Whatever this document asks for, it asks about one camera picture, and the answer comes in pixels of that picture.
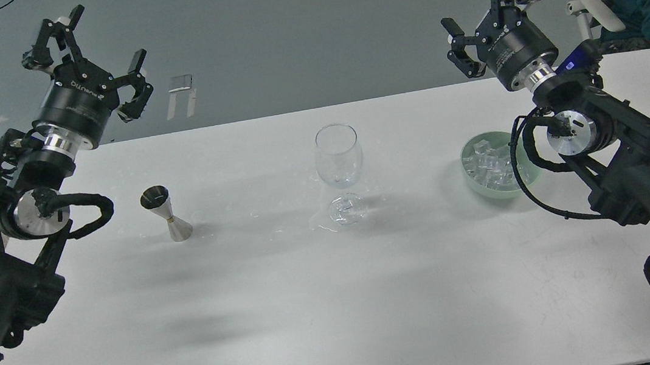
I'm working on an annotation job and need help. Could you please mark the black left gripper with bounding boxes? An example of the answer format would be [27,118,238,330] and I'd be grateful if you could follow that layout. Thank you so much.
[21,5,154,150]

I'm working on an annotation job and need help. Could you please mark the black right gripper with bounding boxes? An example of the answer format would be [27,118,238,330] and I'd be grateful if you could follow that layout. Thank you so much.
[441,0,559,91]

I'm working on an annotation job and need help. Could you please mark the steel double jigger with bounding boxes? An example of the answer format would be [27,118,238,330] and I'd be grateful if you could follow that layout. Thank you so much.
[140,185,193,242]

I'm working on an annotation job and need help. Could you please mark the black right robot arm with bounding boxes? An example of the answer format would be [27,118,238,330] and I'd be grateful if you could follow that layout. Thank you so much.
[441,0,650,286]

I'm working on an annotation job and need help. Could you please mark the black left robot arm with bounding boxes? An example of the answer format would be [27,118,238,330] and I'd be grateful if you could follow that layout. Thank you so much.
[0,5,154,361]

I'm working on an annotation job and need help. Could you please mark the pile of clear ice cubes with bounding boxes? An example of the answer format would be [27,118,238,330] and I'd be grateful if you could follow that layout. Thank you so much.
[462,139,531,192]

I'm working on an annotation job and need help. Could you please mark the clear wine glass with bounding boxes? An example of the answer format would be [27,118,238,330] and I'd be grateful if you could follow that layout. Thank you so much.
[314,123,367,225]

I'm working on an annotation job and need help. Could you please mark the green bowl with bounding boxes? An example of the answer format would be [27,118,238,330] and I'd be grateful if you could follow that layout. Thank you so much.
[460,130,541,200]

